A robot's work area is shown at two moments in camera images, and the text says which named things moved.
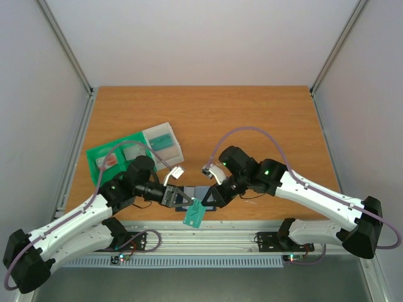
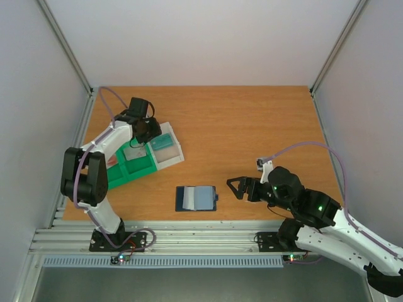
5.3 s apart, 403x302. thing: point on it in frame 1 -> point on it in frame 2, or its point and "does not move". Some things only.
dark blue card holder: (198, 192) does not move
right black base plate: (274, 242) does not move
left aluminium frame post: (66, 46) does not move
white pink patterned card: (131, 153) does not move
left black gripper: (169, 197) -> (157, 131)
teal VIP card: (194, 213) -> (164, 140)
